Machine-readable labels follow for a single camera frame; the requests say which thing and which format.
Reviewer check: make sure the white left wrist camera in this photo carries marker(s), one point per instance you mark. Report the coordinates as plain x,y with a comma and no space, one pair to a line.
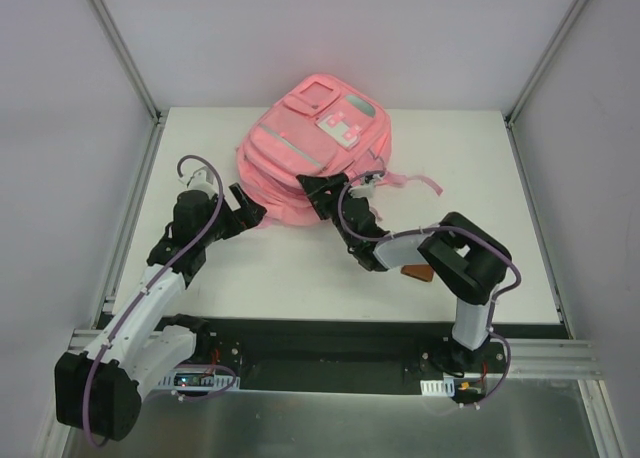
202,180

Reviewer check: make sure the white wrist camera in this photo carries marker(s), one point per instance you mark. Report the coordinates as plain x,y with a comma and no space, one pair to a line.
202,180
366,187

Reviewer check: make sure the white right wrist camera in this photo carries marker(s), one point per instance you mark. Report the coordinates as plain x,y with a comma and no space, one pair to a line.
366,187

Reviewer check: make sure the brown leather wallet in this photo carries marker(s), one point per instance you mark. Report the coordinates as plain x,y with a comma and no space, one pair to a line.
421,272

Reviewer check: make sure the small white cable duct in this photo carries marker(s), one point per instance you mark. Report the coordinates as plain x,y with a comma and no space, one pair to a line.
438,388

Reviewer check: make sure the aluminium frame rail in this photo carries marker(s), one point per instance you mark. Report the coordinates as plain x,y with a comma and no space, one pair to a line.
123,55

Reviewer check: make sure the white slotted cable duct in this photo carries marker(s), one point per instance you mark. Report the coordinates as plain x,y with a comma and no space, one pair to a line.
197,382

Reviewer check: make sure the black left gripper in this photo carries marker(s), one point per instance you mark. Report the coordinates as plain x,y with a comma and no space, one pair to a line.
232,218

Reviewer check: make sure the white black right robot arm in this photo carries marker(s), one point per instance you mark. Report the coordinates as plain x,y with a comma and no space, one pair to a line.
473,265

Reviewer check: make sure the pink student backpack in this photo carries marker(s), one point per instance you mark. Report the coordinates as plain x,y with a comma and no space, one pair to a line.
321,127

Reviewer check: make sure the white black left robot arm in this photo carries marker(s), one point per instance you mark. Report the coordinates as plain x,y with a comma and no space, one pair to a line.
101,389

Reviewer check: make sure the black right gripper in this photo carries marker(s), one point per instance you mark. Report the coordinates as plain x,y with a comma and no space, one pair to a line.
335,204

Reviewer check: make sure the right aluminium frame post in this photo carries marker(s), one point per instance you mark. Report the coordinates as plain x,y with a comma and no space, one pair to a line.
560,35

